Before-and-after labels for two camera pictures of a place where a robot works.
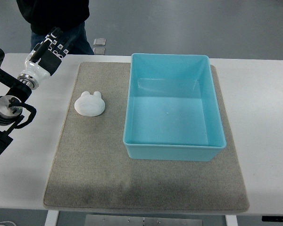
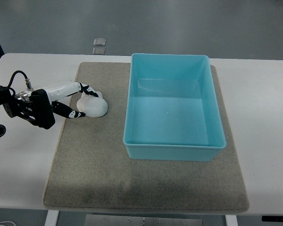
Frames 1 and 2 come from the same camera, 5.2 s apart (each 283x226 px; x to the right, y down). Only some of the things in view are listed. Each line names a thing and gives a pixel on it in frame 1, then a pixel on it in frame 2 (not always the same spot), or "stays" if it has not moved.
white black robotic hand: x=45 y=58 → x=37 y=104
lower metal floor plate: x=99 y=51 stays
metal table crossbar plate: x=142 y=220 stays
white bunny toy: x=88 y=105 stays
